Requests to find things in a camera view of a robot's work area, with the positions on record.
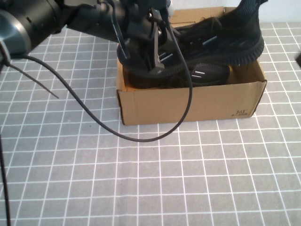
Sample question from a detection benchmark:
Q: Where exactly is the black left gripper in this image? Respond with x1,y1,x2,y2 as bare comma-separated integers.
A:
126,0,176,75

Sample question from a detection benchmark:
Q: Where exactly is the black knit sneaker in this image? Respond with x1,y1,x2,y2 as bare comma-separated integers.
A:
127,63,231,89
117,0,265,79

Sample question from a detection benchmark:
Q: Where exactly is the brown cardboard shoe box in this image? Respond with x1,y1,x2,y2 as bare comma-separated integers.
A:
112,6,268,126

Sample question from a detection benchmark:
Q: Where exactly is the grey white checked tablecloth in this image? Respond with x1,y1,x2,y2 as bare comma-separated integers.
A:
0,22,301,226

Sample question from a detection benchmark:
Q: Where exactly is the grey zip tie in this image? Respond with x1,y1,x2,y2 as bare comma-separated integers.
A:
6,59,60,99

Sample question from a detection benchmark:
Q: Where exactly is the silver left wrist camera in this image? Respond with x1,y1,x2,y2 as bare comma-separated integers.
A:
164,0,176,15

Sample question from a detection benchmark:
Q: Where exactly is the black left camera cable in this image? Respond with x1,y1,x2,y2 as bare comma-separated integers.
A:
23,14,194,143

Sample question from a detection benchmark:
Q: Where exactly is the thin black hanging cable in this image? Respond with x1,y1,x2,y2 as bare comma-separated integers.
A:
0,134,12,226

